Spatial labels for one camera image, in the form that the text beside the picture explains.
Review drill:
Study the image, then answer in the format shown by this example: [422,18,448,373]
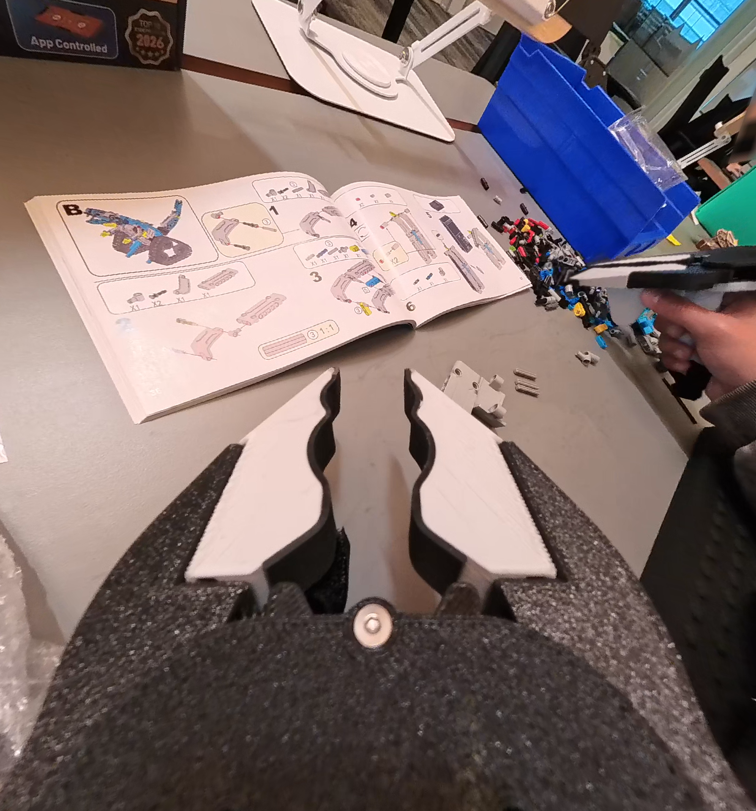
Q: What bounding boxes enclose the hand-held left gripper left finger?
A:
[184,367,342,604]

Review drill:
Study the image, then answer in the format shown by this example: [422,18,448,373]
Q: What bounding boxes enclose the person's right hand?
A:
[641,291,756,400]

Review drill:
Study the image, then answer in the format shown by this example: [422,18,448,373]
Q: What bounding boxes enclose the grey flat panel piece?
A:
[440,360,484,408]

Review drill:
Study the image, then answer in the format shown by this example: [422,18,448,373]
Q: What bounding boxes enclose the small clear plastic bag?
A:
[607,106,684,192]

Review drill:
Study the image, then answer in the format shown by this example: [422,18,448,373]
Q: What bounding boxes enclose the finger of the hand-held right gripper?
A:
[605,279,756,297]
[568,252,692,290]

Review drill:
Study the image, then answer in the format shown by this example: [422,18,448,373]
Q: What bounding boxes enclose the green surface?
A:
[695,160,756,256]

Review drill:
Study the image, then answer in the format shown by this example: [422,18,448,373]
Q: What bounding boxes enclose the blue plastic bin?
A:
[477,33,702,264]

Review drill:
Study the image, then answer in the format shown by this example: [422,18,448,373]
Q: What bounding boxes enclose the pile of small building pins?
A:
[491,214,614,332]

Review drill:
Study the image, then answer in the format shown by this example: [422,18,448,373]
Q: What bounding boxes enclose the instruction booklet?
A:
[24,169,532,425]

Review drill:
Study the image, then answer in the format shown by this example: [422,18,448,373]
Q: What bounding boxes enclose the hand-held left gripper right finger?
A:
[403,369,558,598]

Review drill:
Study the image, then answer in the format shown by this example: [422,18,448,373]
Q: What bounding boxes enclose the dark toy kit box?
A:
[0,0,188,72]

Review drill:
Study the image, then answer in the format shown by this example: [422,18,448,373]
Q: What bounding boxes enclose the person's right forearm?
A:
[700,366,756,530]

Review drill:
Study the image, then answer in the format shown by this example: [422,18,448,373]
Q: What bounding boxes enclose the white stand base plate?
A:
[251,0,573,143]

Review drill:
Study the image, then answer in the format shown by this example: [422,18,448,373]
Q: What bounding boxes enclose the dark cloth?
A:
[639,427,756,796]

